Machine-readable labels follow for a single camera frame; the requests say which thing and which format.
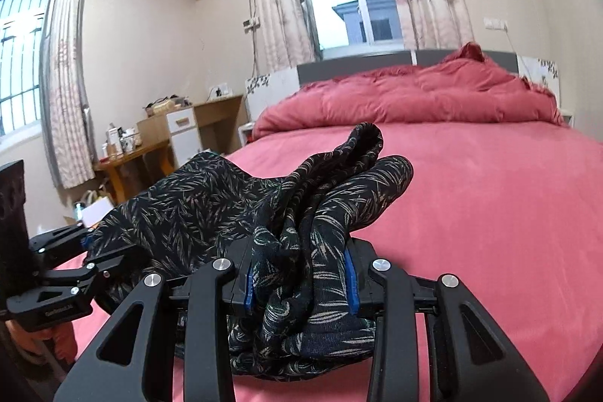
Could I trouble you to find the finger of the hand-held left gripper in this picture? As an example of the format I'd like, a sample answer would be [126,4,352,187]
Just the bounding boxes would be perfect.
[41,257,115,296]
[29,226,96,255]

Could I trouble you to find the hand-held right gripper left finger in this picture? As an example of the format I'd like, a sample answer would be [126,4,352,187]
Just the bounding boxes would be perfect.
[53,237,258,402]

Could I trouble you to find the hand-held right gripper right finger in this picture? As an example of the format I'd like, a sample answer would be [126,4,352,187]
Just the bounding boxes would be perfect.
[344,239,550,402]

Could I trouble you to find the dark leaf print pants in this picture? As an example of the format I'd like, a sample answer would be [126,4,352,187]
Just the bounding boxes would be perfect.
[85,122,414,384]

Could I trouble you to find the white cardboard box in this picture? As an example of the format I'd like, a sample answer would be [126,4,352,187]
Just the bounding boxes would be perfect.
[84,199,115,228]

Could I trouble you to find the clutter of bottles and cups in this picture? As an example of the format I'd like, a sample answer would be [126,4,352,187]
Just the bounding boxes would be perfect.
[100,123,143,161]

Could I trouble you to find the bed with red sheet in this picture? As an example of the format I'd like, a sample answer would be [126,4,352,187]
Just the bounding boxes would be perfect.
[52,119,603,402]

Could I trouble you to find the white nightstand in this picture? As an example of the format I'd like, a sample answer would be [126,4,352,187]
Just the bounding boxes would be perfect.
[237,122,258,147]

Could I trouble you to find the white drawer cabinet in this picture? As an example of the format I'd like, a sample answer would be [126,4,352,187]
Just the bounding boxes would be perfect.
[167,107,204,167]

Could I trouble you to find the barred window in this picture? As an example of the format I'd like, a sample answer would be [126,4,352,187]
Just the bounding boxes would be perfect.
[0,0,52,140]

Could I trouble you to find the tan wooden desk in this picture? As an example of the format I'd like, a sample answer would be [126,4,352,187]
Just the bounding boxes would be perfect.
[136,95,245,154]

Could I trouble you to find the red duvet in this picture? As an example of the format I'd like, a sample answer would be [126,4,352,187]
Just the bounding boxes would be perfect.
[252,43,569,142]

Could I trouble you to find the white leaf print panel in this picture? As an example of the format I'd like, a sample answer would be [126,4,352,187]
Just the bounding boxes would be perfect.
[517,55,561,111]
[245,70,300,123]

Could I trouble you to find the grey headboard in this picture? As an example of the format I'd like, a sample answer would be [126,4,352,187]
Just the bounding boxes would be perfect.
[297,49,519,88]

